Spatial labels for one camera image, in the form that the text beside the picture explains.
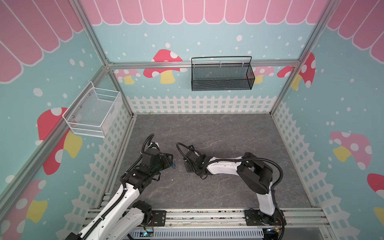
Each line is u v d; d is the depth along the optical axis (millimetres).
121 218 569
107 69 912
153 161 564
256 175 498
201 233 712
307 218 760
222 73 943
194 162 712
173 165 923
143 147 582
